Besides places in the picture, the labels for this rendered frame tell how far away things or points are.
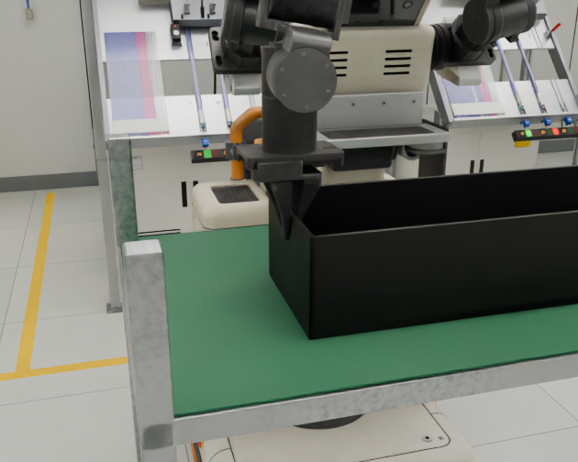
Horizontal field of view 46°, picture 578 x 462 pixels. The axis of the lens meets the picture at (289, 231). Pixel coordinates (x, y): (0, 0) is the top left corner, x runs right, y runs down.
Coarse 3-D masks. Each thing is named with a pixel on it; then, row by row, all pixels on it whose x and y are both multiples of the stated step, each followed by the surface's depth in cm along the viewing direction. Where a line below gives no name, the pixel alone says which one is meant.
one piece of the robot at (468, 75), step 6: (444, 18) 134; (450, 18) 134; (462, 66) 131; (468, 66) 132; (474, 66) 132; (438, 72) 138; (462, 72) 131; (468, 72) 131; (474, 72) 131; (480, 72) 132; (456, 78) 131; (462, 78) 130; (468, 78) 131; (474, 78) 131; (480, 78) 131; (456, 84) 131; (462, 84) 131; (468, 84) 131; (474, 84) 132
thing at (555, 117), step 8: (568, 112) 311; (576, 112) 312; (456, 120) 296; (464, 120) 298; (472, 120) 299; (480, 120) 301; (488, 120) 302; (496, 120) 304; (504, 120) 305; (512, 120) 306; (520, 120) 308; (536, 120) 311; (552, 120) 314; (560, 120) 315
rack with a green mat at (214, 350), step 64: (128, 192) 92; (128, 256) 51; (192, 256) 91; (256, 256) 91; (128, 320) 54; (192, 320) 73; (256, 320) 73; (512, 320) 73; (576, 320) 73; (192, 384) 62; (256, 384) 62; (320, 384) 62; (384, 384) 62; (448, 384) 64; (512, 384) 66
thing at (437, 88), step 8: (432, 72) 307; (432, 80) 308; (432, 88) 308; (440, 88) 303; (440, 96) 302; (440, 104) 303; (448, 104) 300; (440, 112) 303; (448, 112) 298; (448, 120) 297
